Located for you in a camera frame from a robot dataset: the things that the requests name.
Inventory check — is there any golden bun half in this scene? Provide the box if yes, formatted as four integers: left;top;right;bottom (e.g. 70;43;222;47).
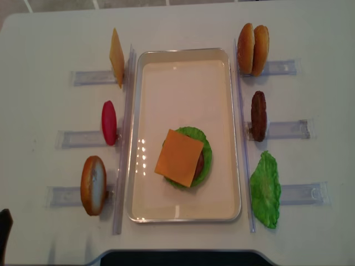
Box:
251;25;270;76
237;23;255;74

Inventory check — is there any green lettuce leaf on tray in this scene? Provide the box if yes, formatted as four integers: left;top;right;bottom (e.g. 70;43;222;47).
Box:
164;126;212;188

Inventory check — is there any orange cheese slice on stack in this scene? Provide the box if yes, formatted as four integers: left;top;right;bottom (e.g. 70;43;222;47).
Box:
155;129;204;187

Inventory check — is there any brown meat patty on tray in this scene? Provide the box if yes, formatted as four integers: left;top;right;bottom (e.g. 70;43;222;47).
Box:
194;152;204;180

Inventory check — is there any red tomato slice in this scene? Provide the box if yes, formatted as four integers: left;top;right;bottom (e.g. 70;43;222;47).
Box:
102;100;117;146

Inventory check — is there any upright brown meat patty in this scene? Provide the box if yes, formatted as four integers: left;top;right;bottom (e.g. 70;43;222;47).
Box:
251;91;267;142

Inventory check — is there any clear holder under tomato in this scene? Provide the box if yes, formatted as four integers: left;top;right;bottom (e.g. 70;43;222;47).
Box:
55;131;108;149

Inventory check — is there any clear holder under cheese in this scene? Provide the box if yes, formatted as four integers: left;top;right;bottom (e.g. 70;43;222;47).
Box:
70;70;117;86

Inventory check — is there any upright orange cheese slice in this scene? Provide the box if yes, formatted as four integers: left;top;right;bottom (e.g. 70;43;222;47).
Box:
109;28;125;88

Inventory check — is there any upright green lettuce leaf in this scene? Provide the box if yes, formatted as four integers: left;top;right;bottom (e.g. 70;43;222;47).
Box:
250;151;281;229

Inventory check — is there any clear holder under lettuce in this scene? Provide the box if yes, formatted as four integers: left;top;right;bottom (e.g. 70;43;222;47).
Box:
280;182;331;206

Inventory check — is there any silver metal tray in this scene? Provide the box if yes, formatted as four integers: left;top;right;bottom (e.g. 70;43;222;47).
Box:
126;48;241;223

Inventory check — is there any bun half with white face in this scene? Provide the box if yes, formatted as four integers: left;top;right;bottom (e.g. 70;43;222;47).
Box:
80;156;107;216

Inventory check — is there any clear holder under golden buns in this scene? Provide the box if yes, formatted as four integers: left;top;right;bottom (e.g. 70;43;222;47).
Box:
259;58;302;76

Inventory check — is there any clear holder under patty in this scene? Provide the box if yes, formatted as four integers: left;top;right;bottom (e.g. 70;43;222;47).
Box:
262;119;316;141

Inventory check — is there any dark base at bottom edge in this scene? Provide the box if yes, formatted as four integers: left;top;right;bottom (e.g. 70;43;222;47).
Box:
100;251;272;265

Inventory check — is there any clear holder under white bun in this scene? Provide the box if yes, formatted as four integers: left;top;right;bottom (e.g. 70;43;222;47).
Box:
45;183;115;208

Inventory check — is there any dark object at left edge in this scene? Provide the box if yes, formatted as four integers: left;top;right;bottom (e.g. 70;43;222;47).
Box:
0;209;13;265

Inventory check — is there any long clear rail left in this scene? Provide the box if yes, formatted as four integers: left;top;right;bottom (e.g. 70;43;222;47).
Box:
113;45;136;235

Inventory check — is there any long clear rail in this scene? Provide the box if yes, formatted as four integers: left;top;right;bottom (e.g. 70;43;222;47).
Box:
113;45;136;235
234;38;256;233

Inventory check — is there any long clear rail right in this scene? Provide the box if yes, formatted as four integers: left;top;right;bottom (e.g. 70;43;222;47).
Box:
234;38;256;233

